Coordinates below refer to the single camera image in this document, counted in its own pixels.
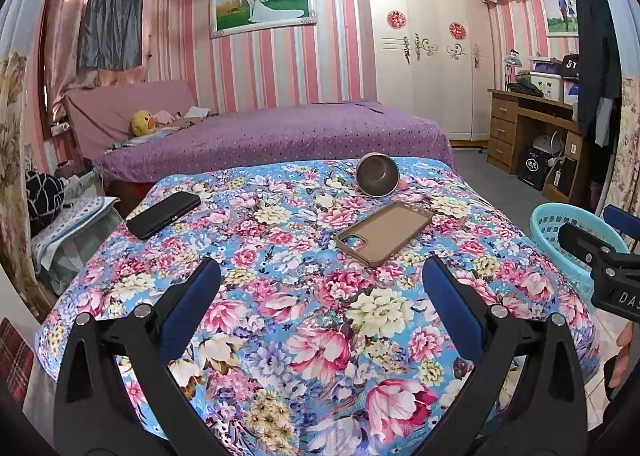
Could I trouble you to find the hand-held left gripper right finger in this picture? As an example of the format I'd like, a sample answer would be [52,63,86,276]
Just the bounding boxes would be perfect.
[421,254,587,456]

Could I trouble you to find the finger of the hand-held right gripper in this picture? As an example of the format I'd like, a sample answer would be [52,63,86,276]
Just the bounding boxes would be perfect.
[557,222,632,273]
[602,205,640,245]

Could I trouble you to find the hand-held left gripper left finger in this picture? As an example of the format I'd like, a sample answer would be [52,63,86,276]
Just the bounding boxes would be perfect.
[54,257,227,456]

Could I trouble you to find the light blue plastic basket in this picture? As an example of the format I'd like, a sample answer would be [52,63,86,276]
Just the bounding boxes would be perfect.
[530,202,631,297]

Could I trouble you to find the person's right hand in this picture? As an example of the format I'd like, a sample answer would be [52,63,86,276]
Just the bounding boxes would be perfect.
[611,323,640,389]

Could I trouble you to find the white floor stand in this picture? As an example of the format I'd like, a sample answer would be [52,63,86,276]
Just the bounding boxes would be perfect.
[597,151,614,217]

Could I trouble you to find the beige floral curtain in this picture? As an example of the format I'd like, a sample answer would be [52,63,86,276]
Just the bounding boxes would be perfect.
[612,78,640,247]
[0,52,56,317]

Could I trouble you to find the black paper bag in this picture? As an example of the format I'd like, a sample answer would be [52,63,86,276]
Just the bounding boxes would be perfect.
[516,147,551,192]

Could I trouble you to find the black phone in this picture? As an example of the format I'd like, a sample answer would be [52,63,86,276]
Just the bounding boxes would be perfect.
[126,192,202,241]

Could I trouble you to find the brown phone case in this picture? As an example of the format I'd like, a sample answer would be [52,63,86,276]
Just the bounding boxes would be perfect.
[336,201,434,269]

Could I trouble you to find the small white fan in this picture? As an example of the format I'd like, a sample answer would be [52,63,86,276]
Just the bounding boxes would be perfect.
[531,133,564,162]

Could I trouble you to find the blue floral blanket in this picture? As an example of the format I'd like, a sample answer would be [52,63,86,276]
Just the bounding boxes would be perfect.
[34,156,601,456]

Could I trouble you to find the wooden desk with drawers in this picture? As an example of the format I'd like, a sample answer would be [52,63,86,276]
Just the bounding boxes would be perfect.
[486,88,589,209]

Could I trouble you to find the light patterned cloth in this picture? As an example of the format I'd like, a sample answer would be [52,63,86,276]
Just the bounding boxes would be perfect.
[32,196,124,257]

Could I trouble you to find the white storage box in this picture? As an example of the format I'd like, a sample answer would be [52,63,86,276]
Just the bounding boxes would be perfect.
[530,72,566,101]

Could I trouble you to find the dark hanging jacket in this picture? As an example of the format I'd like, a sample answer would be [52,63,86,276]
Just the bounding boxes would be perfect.
[574,0,624,152]

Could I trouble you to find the black cap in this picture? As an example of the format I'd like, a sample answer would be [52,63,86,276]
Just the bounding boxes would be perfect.
[560,53,584,80]

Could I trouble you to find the dark cloth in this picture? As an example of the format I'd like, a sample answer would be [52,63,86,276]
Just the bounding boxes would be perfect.
[505,78,545,98]

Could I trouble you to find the black patterned bag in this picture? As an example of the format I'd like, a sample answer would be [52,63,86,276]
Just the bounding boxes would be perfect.
[26,171,66,222]

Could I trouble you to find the yellow duck plush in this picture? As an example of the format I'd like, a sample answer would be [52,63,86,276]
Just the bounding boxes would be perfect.
[131,109,157,137]

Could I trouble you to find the bed with purple dotted sheet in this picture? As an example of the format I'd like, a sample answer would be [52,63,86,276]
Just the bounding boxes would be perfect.
[95,100,456,187]

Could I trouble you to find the red plaid cloth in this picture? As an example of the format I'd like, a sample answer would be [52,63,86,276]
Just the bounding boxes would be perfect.
[0,318,36,405]

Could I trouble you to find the desk lamp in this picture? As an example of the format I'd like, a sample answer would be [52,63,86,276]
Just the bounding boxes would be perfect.
[502,50,524,92]

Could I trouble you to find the pink headboard cover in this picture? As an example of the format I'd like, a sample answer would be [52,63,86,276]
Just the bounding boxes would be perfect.
[64,81,199,162]

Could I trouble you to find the white wardrobe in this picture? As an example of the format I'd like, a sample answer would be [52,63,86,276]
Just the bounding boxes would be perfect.
[361,0,494,142]

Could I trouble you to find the grey curtain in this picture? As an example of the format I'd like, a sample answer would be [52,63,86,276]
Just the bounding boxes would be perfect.
[77,0,149,72]

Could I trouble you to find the pink satin curtain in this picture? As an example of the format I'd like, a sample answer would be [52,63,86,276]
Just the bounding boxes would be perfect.
[42,0,183,122]

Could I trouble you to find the metal mug with pink handle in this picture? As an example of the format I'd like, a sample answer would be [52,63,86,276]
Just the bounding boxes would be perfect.
[356,152,409,199]

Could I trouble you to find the small couple wall poster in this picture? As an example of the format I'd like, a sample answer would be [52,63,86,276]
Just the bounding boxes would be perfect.
[542,0,581,39]

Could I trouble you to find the framed wedding wall poster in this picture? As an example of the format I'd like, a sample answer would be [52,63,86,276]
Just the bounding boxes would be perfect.
[209,0,317,40]

